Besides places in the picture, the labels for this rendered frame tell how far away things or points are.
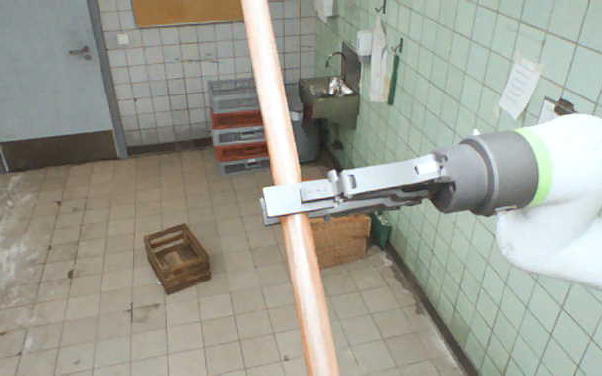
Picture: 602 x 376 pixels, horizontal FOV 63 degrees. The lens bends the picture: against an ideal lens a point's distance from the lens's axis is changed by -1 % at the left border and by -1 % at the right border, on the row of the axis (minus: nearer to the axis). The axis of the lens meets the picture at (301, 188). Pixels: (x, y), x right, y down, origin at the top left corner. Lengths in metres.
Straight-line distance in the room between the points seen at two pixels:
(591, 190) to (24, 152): 4.76
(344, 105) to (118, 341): 2.18
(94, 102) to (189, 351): 2.57
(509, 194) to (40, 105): 4.49
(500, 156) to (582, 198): 0.12
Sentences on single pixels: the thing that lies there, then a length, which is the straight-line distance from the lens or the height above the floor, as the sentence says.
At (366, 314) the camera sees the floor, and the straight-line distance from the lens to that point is 3.12.
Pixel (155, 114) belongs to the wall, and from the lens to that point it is 4.79.
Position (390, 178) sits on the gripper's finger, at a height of 2.00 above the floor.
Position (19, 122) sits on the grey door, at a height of 0.46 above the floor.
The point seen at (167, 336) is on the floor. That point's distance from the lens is 3.08.
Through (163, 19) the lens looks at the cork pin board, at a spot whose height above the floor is 1.24.
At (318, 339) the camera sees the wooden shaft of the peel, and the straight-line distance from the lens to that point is 0.49.
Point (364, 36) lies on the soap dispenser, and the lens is 3.40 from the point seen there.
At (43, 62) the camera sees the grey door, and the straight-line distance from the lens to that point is 4.68.
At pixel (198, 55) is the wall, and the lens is 4.61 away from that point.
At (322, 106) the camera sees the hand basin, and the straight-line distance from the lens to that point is 3.67.
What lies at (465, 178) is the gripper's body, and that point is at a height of 1.98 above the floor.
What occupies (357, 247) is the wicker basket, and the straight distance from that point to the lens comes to 3.38.
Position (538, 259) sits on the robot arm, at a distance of 0.71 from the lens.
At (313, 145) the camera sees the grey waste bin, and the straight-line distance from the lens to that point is 4.52.
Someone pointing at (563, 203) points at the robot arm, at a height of 1.93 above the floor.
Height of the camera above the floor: 2.25
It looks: 32 degrees down
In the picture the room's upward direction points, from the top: straight up
